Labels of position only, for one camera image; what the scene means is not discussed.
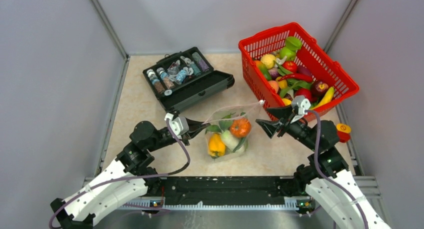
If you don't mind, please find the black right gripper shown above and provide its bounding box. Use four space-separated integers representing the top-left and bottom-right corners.
256 103 320 151

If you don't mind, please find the yellow bell pepper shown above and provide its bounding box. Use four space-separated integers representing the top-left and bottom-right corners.
208 133 226 158

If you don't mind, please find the clear zip top bag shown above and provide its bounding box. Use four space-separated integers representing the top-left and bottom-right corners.
203 99 266 162

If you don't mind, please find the orange pumpkin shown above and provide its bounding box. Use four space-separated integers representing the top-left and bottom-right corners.
229 117 252 138

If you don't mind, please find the white radish with leaves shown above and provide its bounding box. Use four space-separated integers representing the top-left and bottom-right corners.
205 111 250 159

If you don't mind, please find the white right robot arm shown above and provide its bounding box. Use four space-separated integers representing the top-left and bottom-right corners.
255 105 390 229

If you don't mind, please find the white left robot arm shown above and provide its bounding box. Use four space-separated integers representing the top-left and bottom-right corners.
48 113 205 229

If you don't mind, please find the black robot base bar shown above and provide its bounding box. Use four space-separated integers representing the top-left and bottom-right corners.
145 176 317 208

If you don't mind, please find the black poker chip case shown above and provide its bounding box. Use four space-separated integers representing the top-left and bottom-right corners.
142 46 235 113

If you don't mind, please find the red chili pepper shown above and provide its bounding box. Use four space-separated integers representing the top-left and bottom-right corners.
277 73 314 83

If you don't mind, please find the orange mango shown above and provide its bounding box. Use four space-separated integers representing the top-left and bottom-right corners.
254 60 272 81

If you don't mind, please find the red apple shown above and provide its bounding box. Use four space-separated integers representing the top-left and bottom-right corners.
310 80 330 97

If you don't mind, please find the red tomato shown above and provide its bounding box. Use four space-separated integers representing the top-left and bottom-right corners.
282 61 298 73

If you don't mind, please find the yellow banana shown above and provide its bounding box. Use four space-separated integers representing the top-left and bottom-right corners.
310 86 335 110

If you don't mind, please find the yellow lemon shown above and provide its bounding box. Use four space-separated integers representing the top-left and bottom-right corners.
260 53 277 70

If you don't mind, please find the red yellow emergency button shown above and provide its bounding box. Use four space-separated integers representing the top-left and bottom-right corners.
336 123 352 143

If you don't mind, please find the red plastic basket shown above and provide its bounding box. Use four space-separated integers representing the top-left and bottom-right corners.
238 22 360 116

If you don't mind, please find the light green pepper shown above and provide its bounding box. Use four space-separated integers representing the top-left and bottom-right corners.
279 36 302 61

